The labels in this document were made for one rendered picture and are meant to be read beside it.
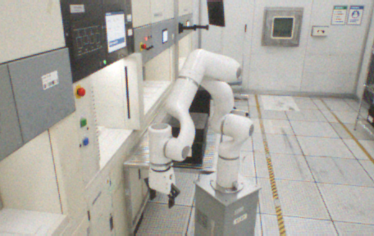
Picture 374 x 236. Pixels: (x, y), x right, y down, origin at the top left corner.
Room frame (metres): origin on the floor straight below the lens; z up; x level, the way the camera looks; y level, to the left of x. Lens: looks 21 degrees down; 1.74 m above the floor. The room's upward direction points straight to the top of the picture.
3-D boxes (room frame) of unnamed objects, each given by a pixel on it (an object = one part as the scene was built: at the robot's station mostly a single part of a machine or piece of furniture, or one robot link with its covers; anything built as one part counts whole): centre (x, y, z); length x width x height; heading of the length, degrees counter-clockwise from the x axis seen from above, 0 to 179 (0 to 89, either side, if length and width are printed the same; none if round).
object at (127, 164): (2.34, 0.01, 0.38); 1.30 x 0.60 x 0.76; 171
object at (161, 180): (1.01, 0.09, 1.11); 0.10 x 0.07 x 0.11; 56
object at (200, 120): (1.89, 0.01, 0.98); 0.29 x 0.29 x 0.13; 80
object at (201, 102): (2.76, -0.09, 0.89); 0.29 x 0.29 x 0.25; 85
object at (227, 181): (1.51, -0.24, 0.85); 0.19 x 0.19 x 0.18
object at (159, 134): (1.01, 0.09, 1.26); 0.09 x 0.08 x 0.13; 57
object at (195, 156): (1.89, 0.01, 0.85); 0.28 x 0.28 x 0.17; 81
